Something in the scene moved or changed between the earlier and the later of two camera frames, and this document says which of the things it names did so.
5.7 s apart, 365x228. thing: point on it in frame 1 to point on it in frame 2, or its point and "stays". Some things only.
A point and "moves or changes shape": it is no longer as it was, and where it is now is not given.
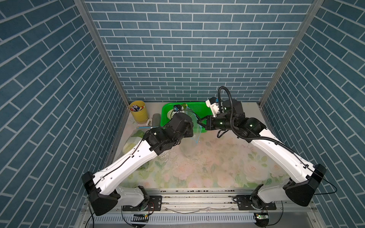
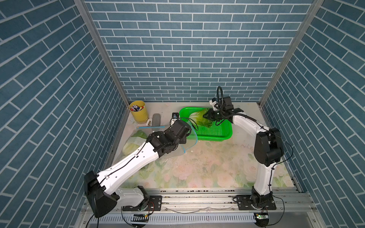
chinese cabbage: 170,114 to 198,116
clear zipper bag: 185,149 moves or changes shape
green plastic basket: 197,110 to 222,132
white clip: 149,122 stays
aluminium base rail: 204,208 stays
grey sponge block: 156,120 stays
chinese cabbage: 133,141 stays
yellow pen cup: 138,109 stays
